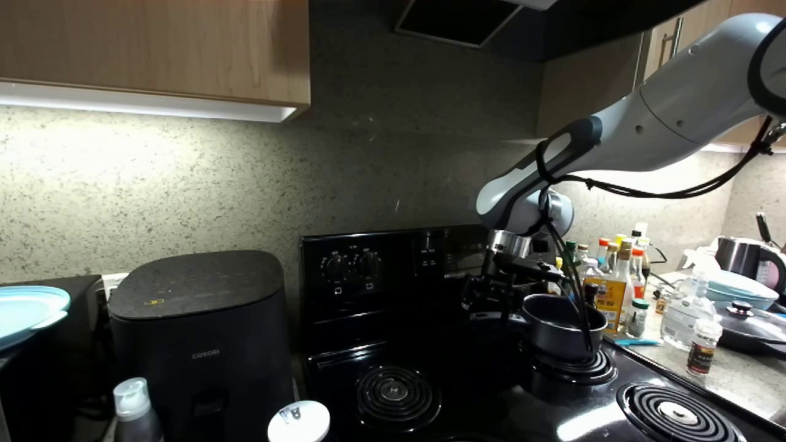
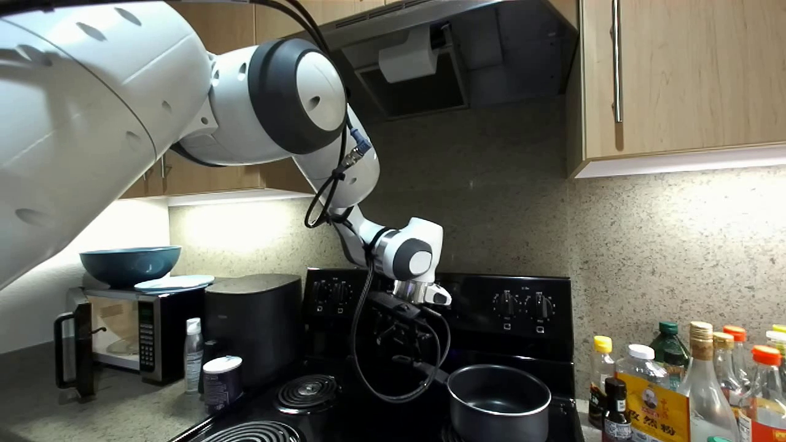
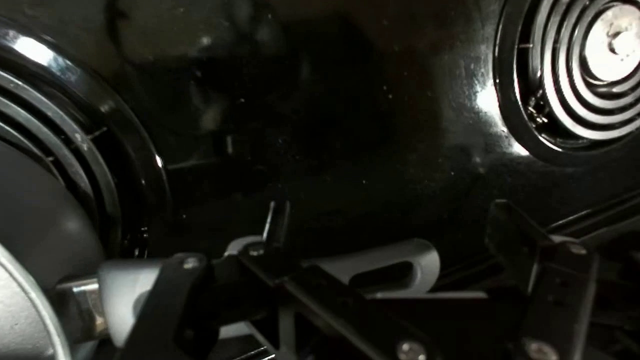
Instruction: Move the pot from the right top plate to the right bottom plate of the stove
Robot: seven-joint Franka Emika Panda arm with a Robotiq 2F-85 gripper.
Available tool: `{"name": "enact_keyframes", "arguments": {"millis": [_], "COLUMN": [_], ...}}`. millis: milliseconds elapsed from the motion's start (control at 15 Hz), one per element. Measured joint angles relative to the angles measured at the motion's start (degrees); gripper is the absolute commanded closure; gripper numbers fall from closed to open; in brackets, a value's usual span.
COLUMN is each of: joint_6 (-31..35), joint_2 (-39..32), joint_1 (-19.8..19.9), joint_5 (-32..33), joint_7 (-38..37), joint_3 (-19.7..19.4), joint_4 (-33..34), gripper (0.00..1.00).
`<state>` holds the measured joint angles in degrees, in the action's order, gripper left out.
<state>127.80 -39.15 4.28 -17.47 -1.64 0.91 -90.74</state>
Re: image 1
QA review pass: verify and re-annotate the translucent capped grey bottle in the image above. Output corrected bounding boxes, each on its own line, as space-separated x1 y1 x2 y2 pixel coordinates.
109 375 167 442

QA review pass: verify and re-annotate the wooden wall cabinet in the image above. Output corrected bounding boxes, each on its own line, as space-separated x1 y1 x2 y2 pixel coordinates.
0 0 315 108

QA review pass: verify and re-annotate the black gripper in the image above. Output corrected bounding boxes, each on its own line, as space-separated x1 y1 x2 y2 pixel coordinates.
483 229 560 314

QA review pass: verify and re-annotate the white plastic bag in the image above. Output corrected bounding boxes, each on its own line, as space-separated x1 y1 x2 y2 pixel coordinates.
675 241 721 277

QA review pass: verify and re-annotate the red labelled sauce bottle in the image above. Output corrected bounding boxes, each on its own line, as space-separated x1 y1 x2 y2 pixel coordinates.
627 222 651 304

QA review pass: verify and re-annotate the dark pan lid with knob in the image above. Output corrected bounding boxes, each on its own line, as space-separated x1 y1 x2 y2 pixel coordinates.
718 298 786 357

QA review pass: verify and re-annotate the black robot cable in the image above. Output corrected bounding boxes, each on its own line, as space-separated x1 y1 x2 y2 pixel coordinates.
531 119 786 353

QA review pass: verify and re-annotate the under cabinet light strip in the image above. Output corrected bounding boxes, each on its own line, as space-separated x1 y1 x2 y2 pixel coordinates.
0 79 299 125

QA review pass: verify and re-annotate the yellow labelled oil bottle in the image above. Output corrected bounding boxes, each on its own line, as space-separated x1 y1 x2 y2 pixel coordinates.
589 249 634 340

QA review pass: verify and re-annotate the wooden cabinet with handles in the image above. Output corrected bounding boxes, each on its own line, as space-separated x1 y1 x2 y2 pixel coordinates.
642 0 786 156

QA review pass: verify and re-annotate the white capped spice jar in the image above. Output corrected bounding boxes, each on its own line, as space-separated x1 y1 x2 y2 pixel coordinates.
685 314 724 379

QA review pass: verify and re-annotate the black kitchen appliance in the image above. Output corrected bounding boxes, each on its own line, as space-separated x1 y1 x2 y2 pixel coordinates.
713 234 786 299

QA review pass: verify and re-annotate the light blue plate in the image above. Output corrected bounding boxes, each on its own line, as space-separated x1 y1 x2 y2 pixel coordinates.
0 282 74 342

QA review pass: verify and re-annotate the black air fryer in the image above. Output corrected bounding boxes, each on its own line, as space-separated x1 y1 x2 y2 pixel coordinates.
109 249 298 442

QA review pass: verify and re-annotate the small dark jar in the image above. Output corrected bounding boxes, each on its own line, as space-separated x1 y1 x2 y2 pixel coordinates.
627 298 653 340

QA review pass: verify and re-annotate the black utensil handle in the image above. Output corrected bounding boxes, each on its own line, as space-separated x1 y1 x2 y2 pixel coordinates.
755 210 782 249

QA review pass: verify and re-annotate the dark grey pot with handle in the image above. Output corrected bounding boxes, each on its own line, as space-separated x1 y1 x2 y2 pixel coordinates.
511 289 612 364

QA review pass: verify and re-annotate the black electric stove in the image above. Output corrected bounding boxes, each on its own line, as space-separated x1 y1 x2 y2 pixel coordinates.
298 223 786 442

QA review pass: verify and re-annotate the small coil burner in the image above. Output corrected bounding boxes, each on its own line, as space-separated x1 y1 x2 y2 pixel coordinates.
352 364 444 434
522 347 618 390

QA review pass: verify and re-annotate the white wall outlet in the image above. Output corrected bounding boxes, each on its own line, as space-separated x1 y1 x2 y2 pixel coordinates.
99 270 133 299

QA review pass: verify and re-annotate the large coil burner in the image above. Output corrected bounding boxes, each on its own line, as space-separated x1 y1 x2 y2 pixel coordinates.
613 379 750 442

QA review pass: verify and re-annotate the black range hood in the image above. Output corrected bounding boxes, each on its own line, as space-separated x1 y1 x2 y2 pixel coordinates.
390 0 707 63

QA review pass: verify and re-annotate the stack of blue plates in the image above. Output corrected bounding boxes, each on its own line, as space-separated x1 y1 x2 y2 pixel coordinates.
700 268 782 314

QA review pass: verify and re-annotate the metal cabinet handle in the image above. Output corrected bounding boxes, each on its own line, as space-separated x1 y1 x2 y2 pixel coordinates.
658 14 685 71

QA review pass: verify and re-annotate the red capped bottle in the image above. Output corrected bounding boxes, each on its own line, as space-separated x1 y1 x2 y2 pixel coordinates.
595 237 613 273

